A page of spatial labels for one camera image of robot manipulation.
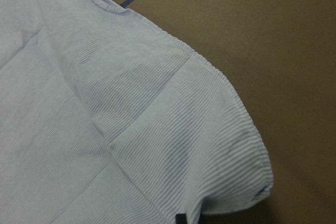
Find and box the light blue striped shirt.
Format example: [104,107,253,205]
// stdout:
[1,0,274,223]

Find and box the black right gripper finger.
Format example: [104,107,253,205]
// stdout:
[175,214,187,224]

